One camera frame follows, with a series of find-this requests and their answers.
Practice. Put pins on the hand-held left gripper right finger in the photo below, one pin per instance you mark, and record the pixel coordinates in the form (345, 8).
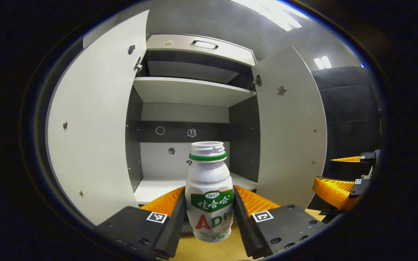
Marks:
(241, 221)

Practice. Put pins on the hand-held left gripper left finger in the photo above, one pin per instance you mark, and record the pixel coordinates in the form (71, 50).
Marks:
(174, 221)

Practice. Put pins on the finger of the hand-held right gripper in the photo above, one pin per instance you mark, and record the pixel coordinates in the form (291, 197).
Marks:
(350, 167)
(359, 187)

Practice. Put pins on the white plastic bottle green label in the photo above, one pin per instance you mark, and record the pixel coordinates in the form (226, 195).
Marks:
(209, 181)

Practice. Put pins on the white grey cabinet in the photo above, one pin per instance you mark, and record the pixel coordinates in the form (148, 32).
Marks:
(243, 137)

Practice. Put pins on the metal door hinge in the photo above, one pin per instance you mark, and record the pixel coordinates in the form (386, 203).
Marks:
(258, 80)
(138, 66)

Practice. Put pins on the white cabinet shelf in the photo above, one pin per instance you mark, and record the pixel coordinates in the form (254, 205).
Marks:
(191, 90)

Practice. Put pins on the white cabinet drawer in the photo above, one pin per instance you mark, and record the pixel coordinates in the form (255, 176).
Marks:
(238, 56)

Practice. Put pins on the black backdrop cloth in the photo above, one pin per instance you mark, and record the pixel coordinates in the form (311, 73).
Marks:
(347, 108)

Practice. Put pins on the small ceiling light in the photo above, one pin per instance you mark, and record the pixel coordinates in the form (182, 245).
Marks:
(327, 61)
(318, 63)

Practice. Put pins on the long ceiling light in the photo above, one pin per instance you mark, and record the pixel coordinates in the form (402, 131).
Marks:
(270, 12)

